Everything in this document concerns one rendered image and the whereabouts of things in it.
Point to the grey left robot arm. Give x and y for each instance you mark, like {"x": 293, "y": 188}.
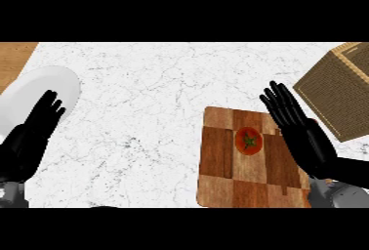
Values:
{"x": 12, "y": 194}

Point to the red tomato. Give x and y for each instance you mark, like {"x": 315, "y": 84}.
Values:
{"x": 249, "y": 141}

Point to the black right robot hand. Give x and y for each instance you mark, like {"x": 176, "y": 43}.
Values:
{"x": 308, "y": 136}

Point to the wooden checkered cutting board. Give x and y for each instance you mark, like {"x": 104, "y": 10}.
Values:
{"x": 235, "y": 162}

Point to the brown wicker basket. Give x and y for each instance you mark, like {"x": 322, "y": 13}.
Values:
{"x": 337, "y": 94}

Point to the white plate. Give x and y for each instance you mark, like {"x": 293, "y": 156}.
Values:
{"x": 33, "y": 94}

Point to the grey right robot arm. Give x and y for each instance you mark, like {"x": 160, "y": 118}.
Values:
{"x": 337, "y": 194}

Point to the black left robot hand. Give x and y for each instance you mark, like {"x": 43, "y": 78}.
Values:
{"x": 30, "y": 136}

